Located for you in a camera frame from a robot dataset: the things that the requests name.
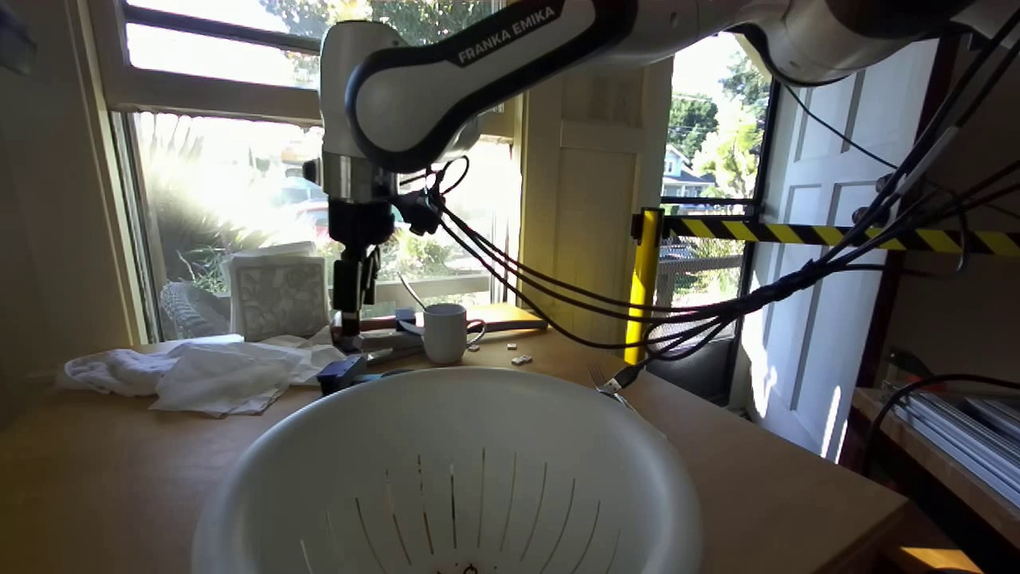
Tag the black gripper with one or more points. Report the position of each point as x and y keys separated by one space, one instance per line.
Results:
x=358 y=224

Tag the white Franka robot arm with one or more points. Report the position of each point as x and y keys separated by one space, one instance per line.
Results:
x=424 y=96

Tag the metal spoon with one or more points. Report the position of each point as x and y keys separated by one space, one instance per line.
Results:
x=411 y=293

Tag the translucent plastic container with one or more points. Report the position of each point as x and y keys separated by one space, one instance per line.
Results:
x=279 y=297

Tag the white ceramic mug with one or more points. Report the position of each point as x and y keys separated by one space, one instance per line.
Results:
x=443 y=337

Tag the crumpled white plastic bag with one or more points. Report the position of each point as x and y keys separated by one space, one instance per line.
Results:
x=203 y=372

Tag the white plastic colander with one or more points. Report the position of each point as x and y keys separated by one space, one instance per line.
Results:
x=446 y=479

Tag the cream panel door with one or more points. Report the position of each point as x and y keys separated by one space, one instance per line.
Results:
x=583 y=213

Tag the yellow black striped bar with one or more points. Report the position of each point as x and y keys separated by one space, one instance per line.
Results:
x=830 y=235

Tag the white panel door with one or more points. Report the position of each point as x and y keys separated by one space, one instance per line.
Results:
x=839 y=213

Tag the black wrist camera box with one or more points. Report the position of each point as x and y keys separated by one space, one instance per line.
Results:
x=423 y=213

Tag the yellow post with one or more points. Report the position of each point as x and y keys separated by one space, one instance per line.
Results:
x=640 y=275

